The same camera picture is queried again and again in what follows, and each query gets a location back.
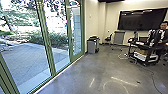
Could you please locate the green framed glass door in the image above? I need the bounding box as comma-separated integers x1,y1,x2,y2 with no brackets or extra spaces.
64,0,86,65

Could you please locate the large black wall screen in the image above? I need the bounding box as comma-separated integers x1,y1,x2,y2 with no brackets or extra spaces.
117,7,168,32

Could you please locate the grey trash bin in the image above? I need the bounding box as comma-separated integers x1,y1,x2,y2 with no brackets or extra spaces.
86,38,98,55

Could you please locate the green garden bush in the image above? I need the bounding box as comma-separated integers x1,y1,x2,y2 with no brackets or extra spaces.
19,29,70,50

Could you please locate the black office chair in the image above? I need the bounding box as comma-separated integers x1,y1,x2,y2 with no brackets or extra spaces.
104,32,114,46

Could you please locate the person in dark jacket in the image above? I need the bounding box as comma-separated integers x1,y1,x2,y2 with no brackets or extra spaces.
151,20,168,48

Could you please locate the green lidded trash bin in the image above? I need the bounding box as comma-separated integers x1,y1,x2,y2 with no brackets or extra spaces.
89,35,101,53

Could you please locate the black wheeled cart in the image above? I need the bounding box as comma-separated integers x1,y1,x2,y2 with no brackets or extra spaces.
127,35,162,67

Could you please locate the black floor cable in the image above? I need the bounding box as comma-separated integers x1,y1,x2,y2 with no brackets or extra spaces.
146,64,168,94

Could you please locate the white metal floor frame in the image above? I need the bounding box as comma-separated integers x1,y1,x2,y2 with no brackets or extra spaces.
116,52,133,62

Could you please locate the white storage box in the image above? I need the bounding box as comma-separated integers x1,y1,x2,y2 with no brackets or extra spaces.
133,49,159,64

